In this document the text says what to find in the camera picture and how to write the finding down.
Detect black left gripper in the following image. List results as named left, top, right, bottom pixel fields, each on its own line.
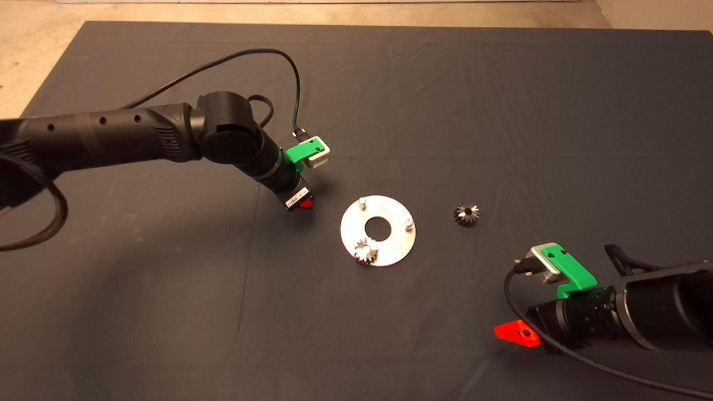
left=245, top=136, right=314, bottom=212

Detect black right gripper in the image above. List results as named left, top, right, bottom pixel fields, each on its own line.
left=494, top=287, right=627, bottom=355

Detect small steel planetary gear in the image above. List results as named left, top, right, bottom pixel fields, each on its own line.
left=354, top=238, right=380, bottom=266

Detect round metal carrier plate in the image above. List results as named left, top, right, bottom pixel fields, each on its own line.
left=340, top=195, right=417, bottom=267

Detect dark steel planetary gear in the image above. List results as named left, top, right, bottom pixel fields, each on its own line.
left=453, top=203, right=480, bottom=228

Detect dark grey table cloth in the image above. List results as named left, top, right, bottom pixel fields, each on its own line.
left=0, top=21, right=713, bottom=401

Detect right wrist thin camera cable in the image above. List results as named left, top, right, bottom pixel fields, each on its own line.
left=504, top=258, right=713, bottom=399

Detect wrist thin camera cable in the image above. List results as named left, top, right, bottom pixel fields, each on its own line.
left=504, top=258, right=713, bottom=399
left=121, top=48, right=310, bottom=141

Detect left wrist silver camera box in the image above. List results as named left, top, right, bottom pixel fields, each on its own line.
left=304, top=136, right=331, bottom=169

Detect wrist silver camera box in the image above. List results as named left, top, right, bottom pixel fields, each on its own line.
left=529, top=243, right=564, bottom=282
left=304, top=136, right=331, bottom=169

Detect left wrist green camera mount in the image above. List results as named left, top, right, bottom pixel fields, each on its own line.
left=286, top=138, right=326, bottom=165

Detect wrist green camera mount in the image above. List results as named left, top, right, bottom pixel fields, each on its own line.
left=540, top=242, right=598, bottom=299
left=286, top=138, right=326, bottom=165

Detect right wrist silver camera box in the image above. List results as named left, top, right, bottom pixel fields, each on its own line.
left=529, top=243, right=564, bottom=282

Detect right wrist green camera mount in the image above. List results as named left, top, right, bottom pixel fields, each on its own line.
left=540, top=242, right=598, bottom=299

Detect short braided left wrist cable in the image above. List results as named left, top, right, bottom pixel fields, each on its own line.
left=247, top=94, right=275, bottom=128

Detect right arm black cable bundle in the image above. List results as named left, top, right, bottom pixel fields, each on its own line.
left=604, top=243, right=659, bottom=277

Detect left wrist thin camera cable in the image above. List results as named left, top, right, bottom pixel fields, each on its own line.
left=121, top=48, right=310, bottom=141

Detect thick braided left arm cable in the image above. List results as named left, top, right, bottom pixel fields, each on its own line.
left=0, top=153, right=69, bottom=251

